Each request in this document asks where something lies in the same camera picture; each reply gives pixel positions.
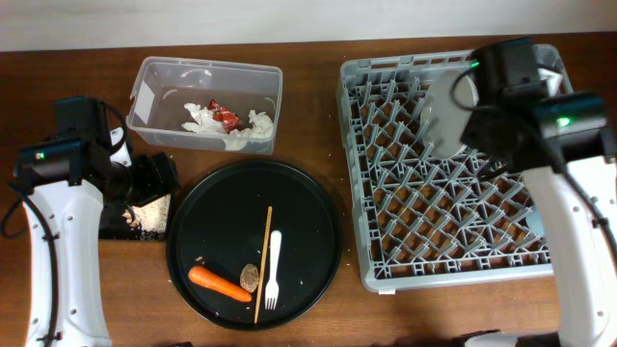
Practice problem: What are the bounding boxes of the grey bowl with food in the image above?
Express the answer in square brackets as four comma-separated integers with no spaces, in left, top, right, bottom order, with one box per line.
[420,70,471,159]

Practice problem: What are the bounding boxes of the white napkin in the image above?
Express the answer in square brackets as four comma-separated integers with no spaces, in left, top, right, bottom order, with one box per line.
[182,103,226,134]

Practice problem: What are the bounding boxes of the red snack wrapper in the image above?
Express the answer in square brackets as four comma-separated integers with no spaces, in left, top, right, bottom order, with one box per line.
[207,99,241,133]

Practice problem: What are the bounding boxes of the orange carrot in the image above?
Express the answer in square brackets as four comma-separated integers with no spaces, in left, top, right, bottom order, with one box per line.
[188,266,252,303]

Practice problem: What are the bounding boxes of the wooden chopstick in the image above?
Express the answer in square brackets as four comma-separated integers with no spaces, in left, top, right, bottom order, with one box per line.
[254,206,273,325]

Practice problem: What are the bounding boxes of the white plastic fork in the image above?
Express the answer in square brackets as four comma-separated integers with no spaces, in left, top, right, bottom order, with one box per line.
[264,230,282,310]

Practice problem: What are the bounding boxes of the light blue plastic cup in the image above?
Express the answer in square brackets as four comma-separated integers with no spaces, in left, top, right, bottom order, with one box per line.
[525,205,546,238]

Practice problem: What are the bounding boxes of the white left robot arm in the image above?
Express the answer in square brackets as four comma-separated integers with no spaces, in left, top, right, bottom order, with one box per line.
[10,137,177,346]

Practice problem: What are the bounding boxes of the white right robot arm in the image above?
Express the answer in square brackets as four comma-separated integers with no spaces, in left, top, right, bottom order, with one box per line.
[462,92,616,346]

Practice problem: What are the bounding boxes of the clear plastic waste bin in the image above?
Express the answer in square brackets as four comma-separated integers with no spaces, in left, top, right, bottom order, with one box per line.
[126,57,282,154]

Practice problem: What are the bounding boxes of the grey plastic dishwasher rack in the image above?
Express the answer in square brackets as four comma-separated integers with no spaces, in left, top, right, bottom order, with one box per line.
[336,50,552,294]

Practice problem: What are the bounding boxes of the rectangular black tray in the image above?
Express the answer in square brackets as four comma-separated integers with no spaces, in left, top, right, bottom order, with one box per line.
[98,158,177,242]

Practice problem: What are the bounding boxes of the rice and food scraps pile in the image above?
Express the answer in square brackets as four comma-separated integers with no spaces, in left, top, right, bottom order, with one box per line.
[121,195,171,234]

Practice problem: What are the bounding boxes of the crumpled white tissue in bin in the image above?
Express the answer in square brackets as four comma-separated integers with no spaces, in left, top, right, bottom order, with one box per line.
[224,110,274,151]

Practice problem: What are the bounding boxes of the round black tray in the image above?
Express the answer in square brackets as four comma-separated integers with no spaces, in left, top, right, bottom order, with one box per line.
[167,160,342,331]

